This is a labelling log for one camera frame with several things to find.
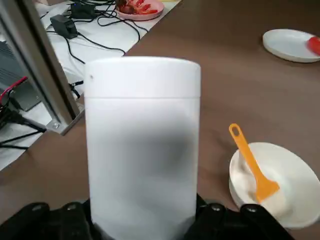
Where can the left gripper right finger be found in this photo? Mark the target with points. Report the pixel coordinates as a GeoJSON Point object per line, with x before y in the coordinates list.
{"type": "Point", "coordinates": [237, 225]}

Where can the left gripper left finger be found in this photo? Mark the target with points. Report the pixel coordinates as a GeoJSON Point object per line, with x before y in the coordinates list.
{"type": "Point", "coordinates": [45, 225]}

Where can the white oil pot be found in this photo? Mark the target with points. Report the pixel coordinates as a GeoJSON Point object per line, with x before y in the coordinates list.
{"type": "Point", "coordinates": [142, 125]}

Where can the small white bowl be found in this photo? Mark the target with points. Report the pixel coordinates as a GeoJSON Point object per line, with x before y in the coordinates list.
{"type": "Point", "coordinates": [287, 175]}

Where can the grey ribbed metal box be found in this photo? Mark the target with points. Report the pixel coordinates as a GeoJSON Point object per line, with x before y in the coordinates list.
{"type": "Point", "coordinates": [6, 65]}

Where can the white round plate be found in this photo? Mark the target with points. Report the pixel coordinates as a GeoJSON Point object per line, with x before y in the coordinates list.
{"type": "Point", "coordinates": [282, 45]}

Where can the red sausage on skewer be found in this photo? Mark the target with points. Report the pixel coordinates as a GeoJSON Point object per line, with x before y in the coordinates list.
{"type": "Point", "coordinates": [315, 46]}

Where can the black power adapter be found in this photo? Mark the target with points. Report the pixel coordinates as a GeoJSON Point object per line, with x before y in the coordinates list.
{"type": "Point", "coordinates": [62, 26]}

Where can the black desk device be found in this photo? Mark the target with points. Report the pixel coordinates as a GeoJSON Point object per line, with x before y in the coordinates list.
{"type": "Point", "coordinates": [82, 10]}

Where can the pink plate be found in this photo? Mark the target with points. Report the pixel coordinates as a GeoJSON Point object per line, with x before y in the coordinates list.
{"type": "Point", "coordinates": [140, 16]}

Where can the brown mushroom skewer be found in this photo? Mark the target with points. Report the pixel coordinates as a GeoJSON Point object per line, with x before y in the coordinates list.
{"type": "Point", "coordinates": [123, 7]}

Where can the red shrimp skewer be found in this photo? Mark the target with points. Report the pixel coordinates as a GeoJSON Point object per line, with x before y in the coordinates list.
{"type": "Point", "coordinates": [145, 6]}

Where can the aluminium frame post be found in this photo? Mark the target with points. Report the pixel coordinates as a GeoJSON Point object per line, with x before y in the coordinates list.
{"type": "Point", "coordinates": [42, 50]}

